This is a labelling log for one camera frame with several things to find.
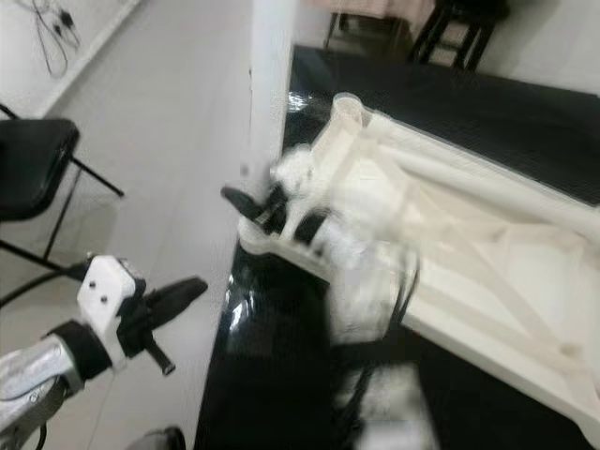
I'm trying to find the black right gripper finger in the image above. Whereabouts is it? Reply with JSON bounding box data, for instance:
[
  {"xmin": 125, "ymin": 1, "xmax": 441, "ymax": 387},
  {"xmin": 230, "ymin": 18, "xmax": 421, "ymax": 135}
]
[{"xmin": 221, "ymin": 186, "xmax": 278, "ymax": 224}]

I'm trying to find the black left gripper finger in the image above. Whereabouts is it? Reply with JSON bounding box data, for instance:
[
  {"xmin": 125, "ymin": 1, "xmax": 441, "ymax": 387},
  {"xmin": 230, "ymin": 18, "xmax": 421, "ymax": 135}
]
[
  {"xmin": 145, "ymin": 295, "xmax": 203, "ymax": 331},
  {"xmin": 150, "ymin": 277, "xmax": 209, "ymax": 310}
]

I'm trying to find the white plastic children table top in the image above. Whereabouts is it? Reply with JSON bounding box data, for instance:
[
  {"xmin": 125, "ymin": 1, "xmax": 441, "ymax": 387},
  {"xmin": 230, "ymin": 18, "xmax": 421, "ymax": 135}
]
[{"xmin": 237, "ymin": 92, "xmax": 600, "ymax": 446}]

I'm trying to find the black tablecloth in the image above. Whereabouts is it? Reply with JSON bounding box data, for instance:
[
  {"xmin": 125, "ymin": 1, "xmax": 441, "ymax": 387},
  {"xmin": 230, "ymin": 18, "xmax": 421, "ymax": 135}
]
[{"xmin": 195, "ymin": 45, "xmax": 600, "ymax": 450}]

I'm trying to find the grey robot left leg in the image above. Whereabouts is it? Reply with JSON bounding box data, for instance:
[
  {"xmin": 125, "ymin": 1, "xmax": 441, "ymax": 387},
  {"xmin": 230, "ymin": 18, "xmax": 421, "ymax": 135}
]
[{"xmin": 127, "ymin": 427, "xmax": 187, "ymax": 450}]

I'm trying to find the black folding chair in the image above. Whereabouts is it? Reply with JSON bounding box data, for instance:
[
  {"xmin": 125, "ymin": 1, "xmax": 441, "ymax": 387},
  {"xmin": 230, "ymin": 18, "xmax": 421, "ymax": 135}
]
[{"xmin": 0, "ymin": 103, "xmax": 125, "ymax": 273}]

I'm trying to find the beige hanging cloth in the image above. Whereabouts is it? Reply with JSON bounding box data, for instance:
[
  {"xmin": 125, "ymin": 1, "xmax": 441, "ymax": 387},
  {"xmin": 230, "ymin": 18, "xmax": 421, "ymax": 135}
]
[{"xmin": 305, "ymin": 0, "xmax": 437, "ymax": 20}]

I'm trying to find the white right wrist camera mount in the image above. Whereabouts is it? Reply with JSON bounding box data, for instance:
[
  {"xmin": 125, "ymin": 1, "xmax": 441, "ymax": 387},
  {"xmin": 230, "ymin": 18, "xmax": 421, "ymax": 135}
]
[{"xmin": 272, "ymin": 145, "xmax": 338, "ymax": 203}]

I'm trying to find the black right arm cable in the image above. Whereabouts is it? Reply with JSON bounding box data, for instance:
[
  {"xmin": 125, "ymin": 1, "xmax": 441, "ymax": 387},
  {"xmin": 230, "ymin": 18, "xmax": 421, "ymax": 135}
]
[{"xmin": 347, "ymin": 253, "xmax": 423, "ymax": 442}]

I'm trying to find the black wall cable with adapter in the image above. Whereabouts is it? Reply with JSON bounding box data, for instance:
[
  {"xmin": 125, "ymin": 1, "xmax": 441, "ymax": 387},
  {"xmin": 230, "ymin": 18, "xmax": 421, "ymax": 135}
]
[{"xmin": 14, "ymin": 0, "xmax": 81, "ymax": 81}]

